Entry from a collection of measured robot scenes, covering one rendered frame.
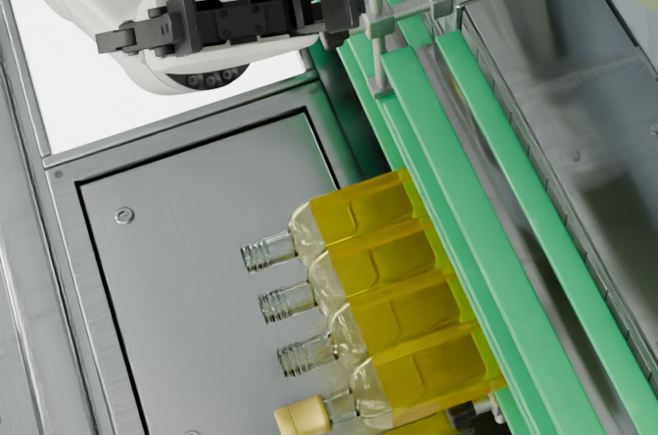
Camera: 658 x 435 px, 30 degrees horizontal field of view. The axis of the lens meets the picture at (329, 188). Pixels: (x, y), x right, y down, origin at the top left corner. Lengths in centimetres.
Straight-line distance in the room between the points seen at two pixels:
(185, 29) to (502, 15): 53
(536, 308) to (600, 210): 10
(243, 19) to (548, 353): 40
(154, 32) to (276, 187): 69
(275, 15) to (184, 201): 66
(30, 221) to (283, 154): 29
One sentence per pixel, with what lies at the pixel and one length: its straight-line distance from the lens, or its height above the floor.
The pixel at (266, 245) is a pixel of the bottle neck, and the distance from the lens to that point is 118.
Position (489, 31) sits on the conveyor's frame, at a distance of 113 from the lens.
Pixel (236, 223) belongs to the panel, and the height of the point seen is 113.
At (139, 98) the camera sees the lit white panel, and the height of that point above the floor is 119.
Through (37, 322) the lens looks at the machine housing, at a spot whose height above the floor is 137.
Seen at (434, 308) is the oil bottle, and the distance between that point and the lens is 112.
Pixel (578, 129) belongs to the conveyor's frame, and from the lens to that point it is 107.
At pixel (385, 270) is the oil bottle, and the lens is 114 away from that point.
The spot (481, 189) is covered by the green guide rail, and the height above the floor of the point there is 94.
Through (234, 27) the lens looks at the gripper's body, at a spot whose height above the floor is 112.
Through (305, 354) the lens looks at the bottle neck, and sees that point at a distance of 113.
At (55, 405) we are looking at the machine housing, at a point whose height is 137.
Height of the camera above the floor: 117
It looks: 6 degrees down
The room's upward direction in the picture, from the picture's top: 109 degrees counter-clockwise
